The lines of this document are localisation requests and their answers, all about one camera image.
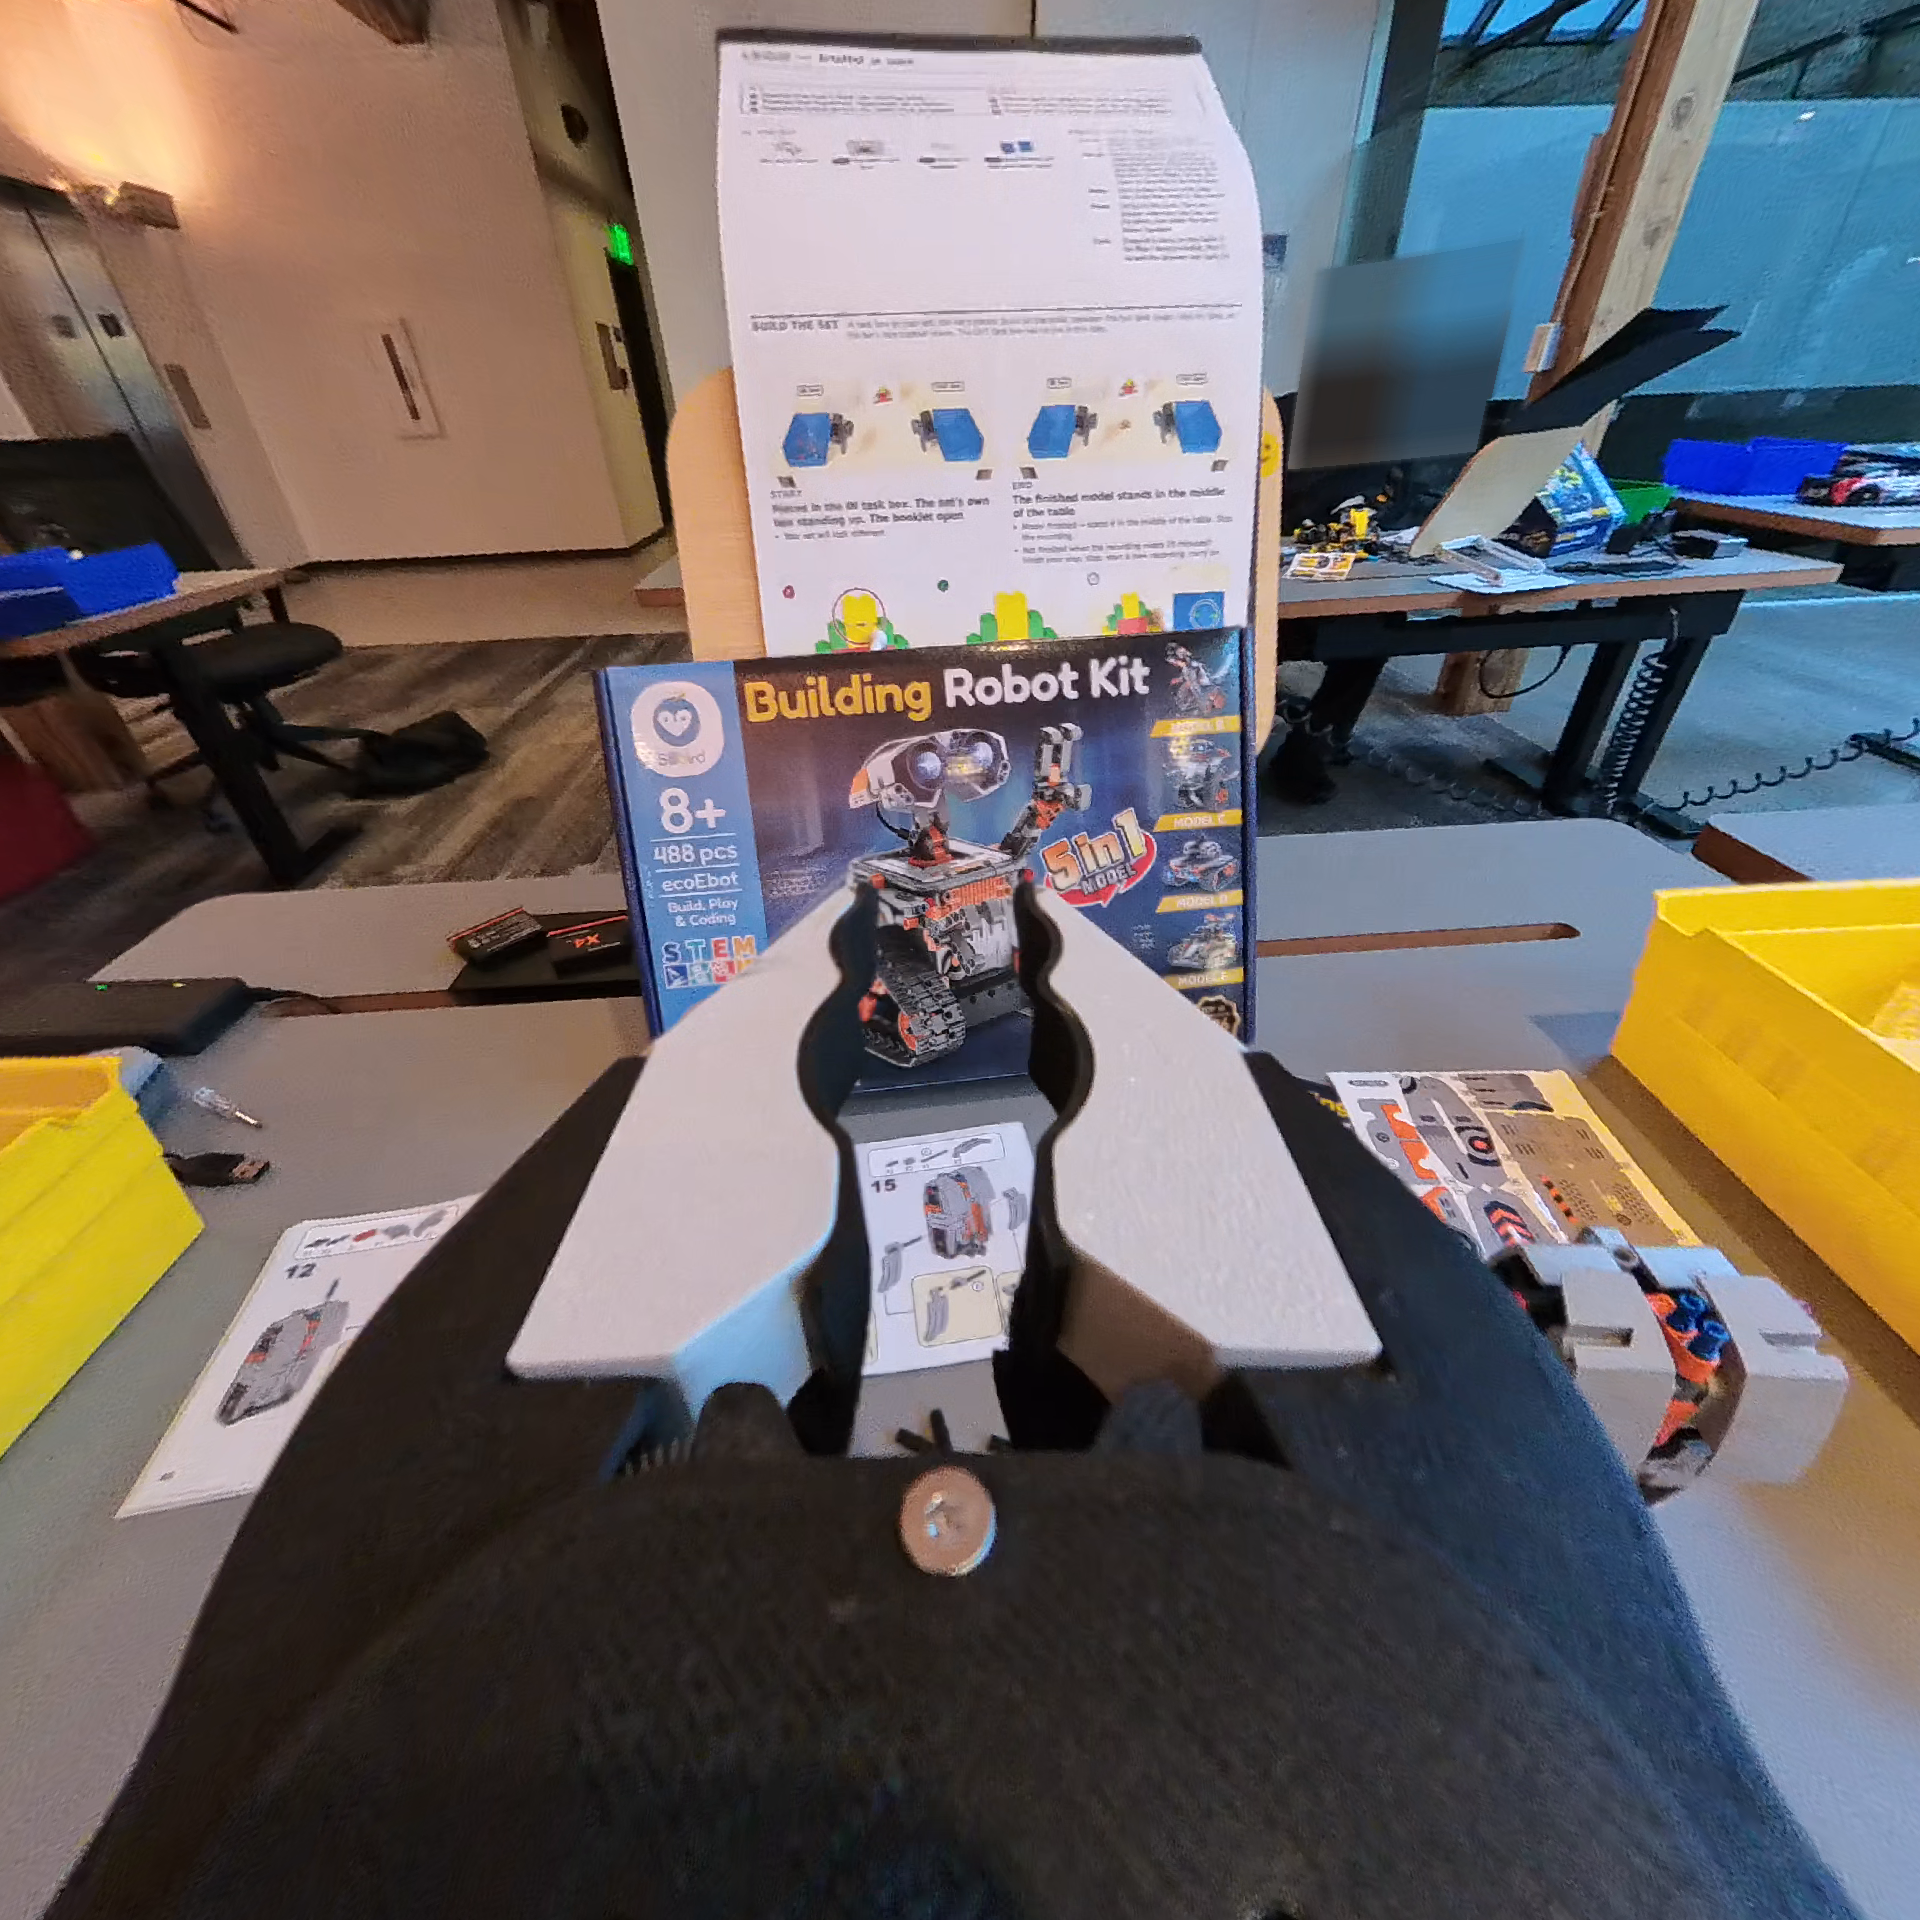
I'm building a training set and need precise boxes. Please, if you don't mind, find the black stool chair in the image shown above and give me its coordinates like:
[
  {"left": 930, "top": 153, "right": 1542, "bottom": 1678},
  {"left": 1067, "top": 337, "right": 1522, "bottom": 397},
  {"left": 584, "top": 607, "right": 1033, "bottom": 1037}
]
[{"left": 129, "top": 622, "right": 490, "bottom": 797}]

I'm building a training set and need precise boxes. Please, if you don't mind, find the black metal desk frame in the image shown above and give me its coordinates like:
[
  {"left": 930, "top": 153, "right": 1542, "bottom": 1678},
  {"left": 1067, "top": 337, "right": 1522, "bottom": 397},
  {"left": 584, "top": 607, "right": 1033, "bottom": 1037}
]
[{"left": 1275, "top": 591, "right": 1750, "bottom": 827}]

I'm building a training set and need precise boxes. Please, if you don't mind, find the blue toy robot box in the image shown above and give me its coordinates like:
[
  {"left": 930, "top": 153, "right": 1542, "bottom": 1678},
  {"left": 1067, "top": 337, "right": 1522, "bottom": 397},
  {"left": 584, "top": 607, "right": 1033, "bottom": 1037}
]
[{"left": 592, "top": 625, "right": 1256, "bottom": 1088}]

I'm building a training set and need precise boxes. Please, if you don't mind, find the wooden post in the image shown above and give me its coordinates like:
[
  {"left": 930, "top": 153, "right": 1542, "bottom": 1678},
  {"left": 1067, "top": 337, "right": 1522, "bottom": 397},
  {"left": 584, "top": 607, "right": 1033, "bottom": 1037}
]
[{"left": 1431, "top": 0, "right": 1759, "bottom": 712}]

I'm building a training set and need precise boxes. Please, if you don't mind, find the yellow black toy model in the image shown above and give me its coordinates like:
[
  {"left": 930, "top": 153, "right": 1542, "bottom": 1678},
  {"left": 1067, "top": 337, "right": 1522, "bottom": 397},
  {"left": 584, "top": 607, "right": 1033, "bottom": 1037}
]
[{"left": 1290, "top": 502, "right": 1413, "bottom": 588}]

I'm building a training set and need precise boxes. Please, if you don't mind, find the yellow plastic bin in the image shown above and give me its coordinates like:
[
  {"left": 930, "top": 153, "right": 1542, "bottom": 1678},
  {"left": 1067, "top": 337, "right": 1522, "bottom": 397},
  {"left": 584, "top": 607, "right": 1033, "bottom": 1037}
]
[
  {"left": 0, "top": 1056, "right": 203, "bottom": 1455},
  {"left": 1611, "top": 879, "right": 1920, "bottom": 1352}
]

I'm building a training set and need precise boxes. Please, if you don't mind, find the blue plastic bin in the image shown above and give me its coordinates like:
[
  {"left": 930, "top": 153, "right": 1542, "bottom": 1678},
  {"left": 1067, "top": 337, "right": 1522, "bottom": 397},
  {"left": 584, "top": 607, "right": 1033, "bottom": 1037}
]
[
  {"left": 0, "top": 547, "right": 86, "bottom": 640},
  {"left": 1663, "top": 439, "right": 1847, "bottom": 495},
  {"left": 61, "top": 543, "right": 184, "bottom": 616}
]

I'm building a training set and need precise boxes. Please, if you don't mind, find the black coiled cable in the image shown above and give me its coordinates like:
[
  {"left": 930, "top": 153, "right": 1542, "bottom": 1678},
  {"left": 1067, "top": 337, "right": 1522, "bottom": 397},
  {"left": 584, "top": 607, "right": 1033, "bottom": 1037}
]
[{"left": 1599, "top": 645, "right": 1920, "bottom": 841}]

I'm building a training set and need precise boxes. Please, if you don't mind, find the red black toy car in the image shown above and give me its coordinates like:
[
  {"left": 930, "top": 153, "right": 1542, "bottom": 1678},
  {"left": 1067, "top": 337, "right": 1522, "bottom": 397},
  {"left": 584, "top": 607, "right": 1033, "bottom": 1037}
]
[{"left": 1793, "top": 446, "right": 1920, "bottom": 510}]

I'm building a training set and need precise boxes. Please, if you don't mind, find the blue cover booklet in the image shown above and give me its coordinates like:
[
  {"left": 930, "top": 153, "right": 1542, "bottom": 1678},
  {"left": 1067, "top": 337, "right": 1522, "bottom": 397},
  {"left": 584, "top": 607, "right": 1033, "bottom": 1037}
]
[{"left": 1328, "top": 1068, "right": 1705, "bottom": 1262}]

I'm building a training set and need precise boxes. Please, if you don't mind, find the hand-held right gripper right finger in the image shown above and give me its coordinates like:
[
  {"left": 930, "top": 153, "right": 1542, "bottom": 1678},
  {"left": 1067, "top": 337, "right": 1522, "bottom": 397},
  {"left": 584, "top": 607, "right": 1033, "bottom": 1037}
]
[{"left": 997, "top": 878, "right": 1383, "bottom": 1454}]

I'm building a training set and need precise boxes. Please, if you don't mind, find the wood-edged office desk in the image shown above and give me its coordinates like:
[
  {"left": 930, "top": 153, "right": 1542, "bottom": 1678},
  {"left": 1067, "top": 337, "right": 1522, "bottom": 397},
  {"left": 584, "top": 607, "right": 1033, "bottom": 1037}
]
[
  {"left": 1275, "top": 532, "right": 1847, "bottom": 623},
  {"left": 1671, "top": 491, "right": 1920, "bottom": 595},
  {"left": 0, "top": 567, "right": 362, "bottom": 886}
]

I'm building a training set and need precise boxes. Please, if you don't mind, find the open cardboard box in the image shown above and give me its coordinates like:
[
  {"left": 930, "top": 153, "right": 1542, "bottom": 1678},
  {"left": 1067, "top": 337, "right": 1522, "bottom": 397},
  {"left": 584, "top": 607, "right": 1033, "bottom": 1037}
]
[{"left": 1410, "top": 305, "right": 1743, "bottom": 564}]

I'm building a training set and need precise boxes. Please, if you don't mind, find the open instruction booklet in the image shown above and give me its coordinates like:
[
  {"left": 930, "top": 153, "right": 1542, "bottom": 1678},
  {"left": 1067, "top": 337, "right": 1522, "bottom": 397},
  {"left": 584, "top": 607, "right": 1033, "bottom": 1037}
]
[{"left": 117, "top": 1123, "right": 1038, "bottom": 1520}]

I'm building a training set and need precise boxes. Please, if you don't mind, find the black desk cable tray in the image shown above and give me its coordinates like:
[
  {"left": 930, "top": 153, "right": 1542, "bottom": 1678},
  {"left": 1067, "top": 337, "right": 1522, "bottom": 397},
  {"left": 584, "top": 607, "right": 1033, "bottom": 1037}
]
[{"left": 451, "top": 907, "right": 647, "bottom": 1007}]

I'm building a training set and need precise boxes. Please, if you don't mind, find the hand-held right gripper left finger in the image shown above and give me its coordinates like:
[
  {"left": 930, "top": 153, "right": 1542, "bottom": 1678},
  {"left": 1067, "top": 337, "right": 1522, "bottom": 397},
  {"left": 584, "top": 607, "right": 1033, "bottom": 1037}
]
[{"left": 509, "top": 885, "right": 881, "bottom": 1454}]

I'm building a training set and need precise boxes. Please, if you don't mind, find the black power adapter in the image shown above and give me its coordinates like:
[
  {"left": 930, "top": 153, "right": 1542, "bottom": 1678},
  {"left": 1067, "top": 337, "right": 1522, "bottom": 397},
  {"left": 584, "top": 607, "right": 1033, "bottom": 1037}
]
[{"left": 0, "top": 979, "right": 256, "bottom": 1059}]

